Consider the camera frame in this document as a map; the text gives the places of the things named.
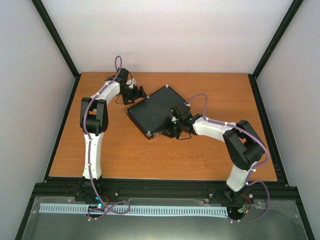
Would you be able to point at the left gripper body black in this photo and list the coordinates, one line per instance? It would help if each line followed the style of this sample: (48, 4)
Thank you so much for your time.
(128, 94)

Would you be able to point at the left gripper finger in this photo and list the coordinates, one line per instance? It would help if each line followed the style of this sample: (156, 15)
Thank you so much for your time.
(141, 92)
(127, 100)

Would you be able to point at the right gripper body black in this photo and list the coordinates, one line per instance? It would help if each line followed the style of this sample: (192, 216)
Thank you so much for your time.
(172, 129)

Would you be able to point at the black poker set case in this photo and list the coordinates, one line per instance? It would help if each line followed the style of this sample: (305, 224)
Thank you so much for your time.
(149, 114)

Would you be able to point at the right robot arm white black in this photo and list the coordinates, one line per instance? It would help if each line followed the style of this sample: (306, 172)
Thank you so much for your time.
(245, 148)

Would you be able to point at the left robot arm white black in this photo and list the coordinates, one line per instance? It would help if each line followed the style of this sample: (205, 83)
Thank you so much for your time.
(94, 121)

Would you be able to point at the black aluminium frame rail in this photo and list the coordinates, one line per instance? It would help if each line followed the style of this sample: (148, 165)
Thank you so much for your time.
(125, 188)

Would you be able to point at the light blue slotted cable duct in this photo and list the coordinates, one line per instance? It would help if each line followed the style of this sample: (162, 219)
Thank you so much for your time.
(135, 210)

